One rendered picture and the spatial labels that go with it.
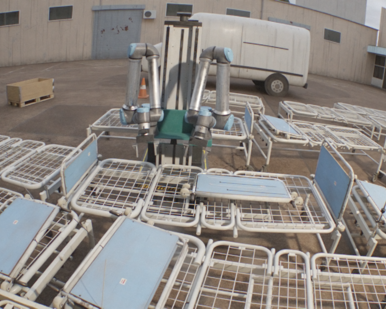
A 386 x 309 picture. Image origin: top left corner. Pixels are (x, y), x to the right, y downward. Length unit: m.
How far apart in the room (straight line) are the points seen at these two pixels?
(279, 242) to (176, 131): 1.39
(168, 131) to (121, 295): 1.85
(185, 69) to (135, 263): 1.85
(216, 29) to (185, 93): 6.47
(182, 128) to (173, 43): 0.82
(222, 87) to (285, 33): 7.35
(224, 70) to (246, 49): 6.89
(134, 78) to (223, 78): 0.72
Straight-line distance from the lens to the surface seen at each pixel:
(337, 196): 2.29
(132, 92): 2.55
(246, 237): 2.74
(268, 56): 9.50
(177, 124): 2.83
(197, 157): 3.15
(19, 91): 7.76
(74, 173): 2.34
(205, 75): 2.43
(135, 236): 1.71
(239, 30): 9.29
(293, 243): 2.78
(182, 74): 2.81
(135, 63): 2.47
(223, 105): 2.55
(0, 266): 1.70
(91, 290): 1.41
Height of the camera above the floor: 1.63
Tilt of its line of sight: 23 degrees down
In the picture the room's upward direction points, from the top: 5 degrees clockwise
